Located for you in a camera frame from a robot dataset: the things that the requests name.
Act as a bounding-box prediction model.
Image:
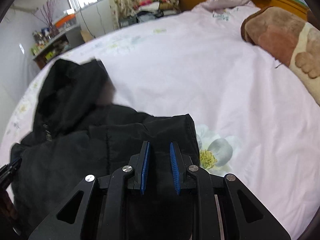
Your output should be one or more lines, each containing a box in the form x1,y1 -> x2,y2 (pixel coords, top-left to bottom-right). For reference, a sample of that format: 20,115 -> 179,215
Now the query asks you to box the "person left hand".
0,190 -> 17,231

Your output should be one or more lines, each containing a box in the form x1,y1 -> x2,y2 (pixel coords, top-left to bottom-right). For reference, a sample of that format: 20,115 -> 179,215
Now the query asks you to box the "brown bear print blanket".
241,7 -> 319,103

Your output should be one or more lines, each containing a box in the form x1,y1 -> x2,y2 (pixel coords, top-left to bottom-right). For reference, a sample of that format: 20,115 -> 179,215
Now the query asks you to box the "pile of clothes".
118,0 -> 181,29

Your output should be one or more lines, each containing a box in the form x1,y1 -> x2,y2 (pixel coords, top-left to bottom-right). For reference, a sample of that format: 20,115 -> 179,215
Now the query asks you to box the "pink floral bed sheet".
2,0 -> 319,239

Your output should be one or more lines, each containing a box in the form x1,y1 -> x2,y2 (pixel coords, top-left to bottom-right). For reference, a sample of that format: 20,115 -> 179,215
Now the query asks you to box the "wooden headboard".
251,0 -> 309,21

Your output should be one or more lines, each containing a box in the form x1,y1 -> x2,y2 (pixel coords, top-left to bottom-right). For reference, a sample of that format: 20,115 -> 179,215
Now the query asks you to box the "orange lidded storage box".
53,14 -> 76,29

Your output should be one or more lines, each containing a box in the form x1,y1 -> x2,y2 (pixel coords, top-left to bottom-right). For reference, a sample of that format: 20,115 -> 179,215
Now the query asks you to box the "wooden shelf unit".
33,24 -> 85,70

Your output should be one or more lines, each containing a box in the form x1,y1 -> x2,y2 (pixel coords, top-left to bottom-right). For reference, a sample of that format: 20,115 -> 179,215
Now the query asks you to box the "pink blossom branches vase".
31,0 -> 59,36

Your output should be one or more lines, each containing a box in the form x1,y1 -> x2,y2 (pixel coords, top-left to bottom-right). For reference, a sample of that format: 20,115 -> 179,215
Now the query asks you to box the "black puffer jacket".
11,59 -> 199,239

